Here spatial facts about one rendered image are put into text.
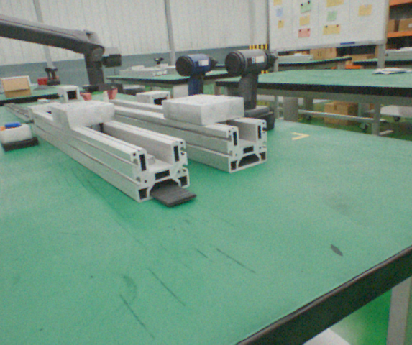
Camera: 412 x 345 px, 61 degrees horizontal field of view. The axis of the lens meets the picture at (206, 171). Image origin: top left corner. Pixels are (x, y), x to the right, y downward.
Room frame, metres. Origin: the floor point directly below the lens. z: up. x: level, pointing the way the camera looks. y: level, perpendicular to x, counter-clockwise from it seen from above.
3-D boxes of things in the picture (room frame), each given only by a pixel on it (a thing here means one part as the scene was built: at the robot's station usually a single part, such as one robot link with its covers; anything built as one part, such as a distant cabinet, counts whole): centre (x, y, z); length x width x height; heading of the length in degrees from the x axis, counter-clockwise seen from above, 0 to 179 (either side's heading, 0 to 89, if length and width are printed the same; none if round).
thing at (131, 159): (0.88, 0.30, 0.82); 0.80 x 0.10 x 0.09; 34
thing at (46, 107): (1.25, 0.55, 0.83); 0.12 x 0.09 x 0.10; 124
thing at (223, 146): (0.99, 0.14, 0.82); 0.80 x 0.10 x 0.09; 34
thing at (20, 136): (1.05, 0.55, 0.81); 0.10 x 0.08 x 0.06; 124
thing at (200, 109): (0.78, 0.00, 0.87); 0.16 x 0.11 x 0.07; 34
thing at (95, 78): (1.34, 0.37, 0.94); 0.10 x 0.07 x 0.07; 123
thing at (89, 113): (0.88, 0.30, 0.87); 0.16 x 0.11 x 0.07; 34
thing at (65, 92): (2.20, 0.80, 0.83); 0.11 x 0.10 x 0.10; 124
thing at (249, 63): (0.98, -0.16, 0.89); 0.20 x 0.08 x 0.22; 133
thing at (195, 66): (1.14, -0.01, 0.89); 0.20 x 0.08 x 0.22; 146
